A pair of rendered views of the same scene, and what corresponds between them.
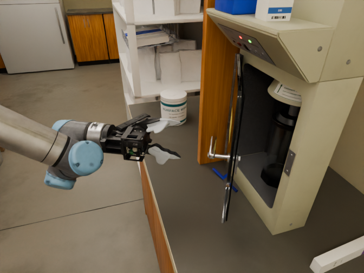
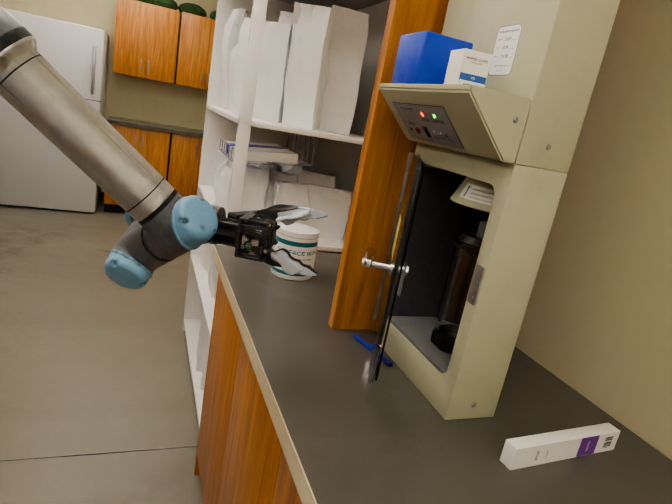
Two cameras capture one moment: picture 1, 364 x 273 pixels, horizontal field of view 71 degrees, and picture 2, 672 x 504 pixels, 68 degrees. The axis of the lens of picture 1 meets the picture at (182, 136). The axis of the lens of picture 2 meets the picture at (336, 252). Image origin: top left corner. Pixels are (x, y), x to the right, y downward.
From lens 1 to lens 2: 35 cm
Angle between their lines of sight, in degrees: 18
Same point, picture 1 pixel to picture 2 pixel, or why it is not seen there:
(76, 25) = not seen: hidden behind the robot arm
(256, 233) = (419, 415)
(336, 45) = (533, 121)
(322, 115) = (519, 213)
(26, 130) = (130, 155)
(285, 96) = (474, 199)
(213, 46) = (380, 140)
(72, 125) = not seen: hidden behind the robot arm
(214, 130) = (364, 272)
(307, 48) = (502, 115)
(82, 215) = (62, 461)
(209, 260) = (344, 433)
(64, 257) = not seen: outside the picture
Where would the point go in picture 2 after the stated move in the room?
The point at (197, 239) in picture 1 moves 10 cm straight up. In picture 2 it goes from (325, 408) to (336, 358)
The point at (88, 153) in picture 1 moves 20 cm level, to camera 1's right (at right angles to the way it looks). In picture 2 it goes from (200, 211) to (330, 232)
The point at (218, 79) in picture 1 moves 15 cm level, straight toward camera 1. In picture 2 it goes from (380, 189) to (380, 199)
